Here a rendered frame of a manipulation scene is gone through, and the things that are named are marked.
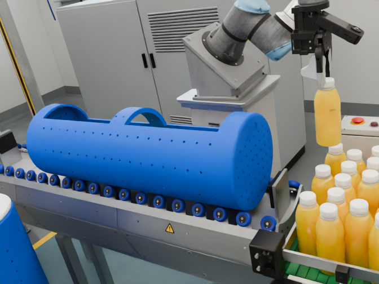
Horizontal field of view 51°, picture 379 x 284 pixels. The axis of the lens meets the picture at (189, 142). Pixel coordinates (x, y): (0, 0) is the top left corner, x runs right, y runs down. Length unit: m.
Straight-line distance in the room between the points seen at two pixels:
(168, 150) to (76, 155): 0.39
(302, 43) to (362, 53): 2.83
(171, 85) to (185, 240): 2.15
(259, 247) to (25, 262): 0.82
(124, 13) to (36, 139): 2.03
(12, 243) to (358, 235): 1.03
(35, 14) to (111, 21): 3.20
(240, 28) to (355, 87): 2.60
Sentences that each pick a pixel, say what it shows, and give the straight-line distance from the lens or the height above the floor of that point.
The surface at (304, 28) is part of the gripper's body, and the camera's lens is 1.06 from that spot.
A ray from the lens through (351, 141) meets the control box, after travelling 1.32.
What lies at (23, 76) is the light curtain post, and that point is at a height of 1.26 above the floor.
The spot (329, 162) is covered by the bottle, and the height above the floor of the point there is 1.04.
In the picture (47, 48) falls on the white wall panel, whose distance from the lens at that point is 6.70.
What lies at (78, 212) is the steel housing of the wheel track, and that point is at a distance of 1.61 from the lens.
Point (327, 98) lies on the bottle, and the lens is 1.09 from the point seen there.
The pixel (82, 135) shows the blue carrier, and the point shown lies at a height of 1.18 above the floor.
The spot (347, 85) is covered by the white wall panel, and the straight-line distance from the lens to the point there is 4.01.
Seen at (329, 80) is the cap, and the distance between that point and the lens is 1.09.
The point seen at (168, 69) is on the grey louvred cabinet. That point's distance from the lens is 3.26.
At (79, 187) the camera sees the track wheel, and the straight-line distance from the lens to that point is 1.55.
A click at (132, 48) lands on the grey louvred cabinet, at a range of 3.47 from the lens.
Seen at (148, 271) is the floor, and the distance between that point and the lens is 2.55.
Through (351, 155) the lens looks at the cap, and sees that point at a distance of 1.19.
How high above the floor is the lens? 1.65
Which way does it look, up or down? 25 degrees down
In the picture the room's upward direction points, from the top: 12 degrees counter-clockwise
